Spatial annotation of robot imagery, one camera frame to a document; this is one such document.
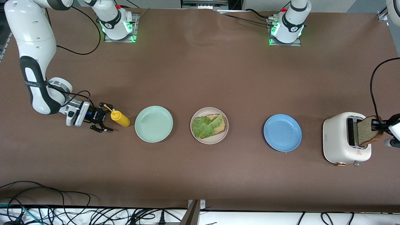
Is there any brown bread slice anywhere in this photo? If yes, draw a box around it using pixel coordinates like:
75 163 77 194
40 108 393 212
357 116 384 147
206 114 227 136

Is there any green lettuce leaf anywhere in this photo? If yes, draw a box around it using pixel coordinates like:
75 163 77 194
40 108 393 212
192 114 223 139

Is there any mint green plate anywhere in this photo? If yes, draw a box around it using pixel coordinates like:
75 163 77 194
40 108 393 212
135 106 173 143

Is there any blue plate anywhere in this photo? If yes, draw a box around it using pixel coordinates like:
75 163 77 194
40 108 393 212
263 114 302 153

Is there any beige plate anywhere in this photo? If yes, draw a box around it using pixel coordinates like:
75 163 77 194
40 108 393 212
190 107 229 145

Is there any yellow mustard squeeze bottle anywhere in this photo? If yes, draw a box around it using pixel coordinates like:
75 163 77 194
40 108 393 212
104 104 131 128

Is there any white toaster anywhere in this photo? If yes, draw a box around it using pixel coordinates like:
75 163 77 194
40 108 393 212
323 112 372 168

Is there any dark equipment box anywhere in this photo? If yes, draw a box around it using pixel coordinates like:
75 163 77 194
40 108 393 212
181 0 229 10

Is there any long black cable loop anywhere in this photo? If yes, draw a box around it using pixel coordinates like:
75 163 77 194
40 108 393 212
0 181 92 208

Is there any black cable tangle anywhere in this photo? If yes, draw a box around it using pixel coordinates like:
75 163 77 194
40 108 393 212
0 187 188 225

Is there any aluminium frame rack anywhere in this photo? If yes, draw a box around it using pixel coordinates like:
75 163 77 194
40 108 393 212
0 0 13 63

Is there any teal cable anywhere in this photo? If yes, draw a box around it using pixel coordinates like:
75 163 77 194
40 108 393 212
0 203 34 223

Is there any aluminium profile bracket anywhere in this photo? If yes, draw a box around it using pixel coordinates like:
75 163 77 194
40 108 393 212
180 199 206 225

